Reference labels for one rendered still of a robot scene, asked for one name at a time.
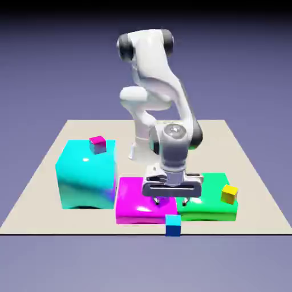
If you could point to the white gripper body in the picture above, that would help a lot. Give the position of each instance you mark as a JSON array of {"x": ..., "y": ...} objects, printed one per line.
[{"x": 149, "y": 190}]

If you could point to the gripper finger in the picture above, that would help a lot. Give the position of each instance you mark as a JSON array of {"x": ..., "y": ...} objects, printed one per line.
[
  {"x": 185, "y": 200},
  {"x": 156, "y": 200}
]

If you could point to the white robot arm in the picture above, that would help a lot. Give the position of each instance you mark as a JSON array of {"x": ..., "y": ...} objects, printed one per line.
[{"x": 159, "y": 75}]

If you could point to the small blue cube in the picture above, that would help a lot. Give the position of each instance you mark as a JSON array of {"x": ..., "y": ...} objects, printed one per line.
[{"x": 173, "y": 225}]

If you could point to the small yellow cube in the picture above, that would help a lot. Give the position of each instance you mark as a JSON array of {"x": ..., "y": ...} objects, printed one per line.
[{"x": 229, "y": 194}]

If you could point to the small magenta cube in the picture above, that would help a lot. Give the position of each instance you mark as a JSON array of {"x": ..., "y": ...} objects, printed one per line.
[{"x": 98, "y": 145}]

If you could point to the large magenta box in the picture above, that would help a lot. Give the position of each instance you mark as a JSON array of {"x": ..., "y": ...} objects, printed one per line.
[{"x": 134, "y": 200}]

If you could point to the large green box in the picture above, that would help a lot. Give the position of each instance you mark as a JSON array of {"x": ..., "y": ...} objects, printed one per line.
[{"x": 209, "y": 205}]

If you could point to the large cyan box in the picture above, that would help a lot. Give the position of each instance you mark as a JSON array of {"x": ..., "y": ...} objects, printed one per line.
[{"x": 86, "y": 175}]

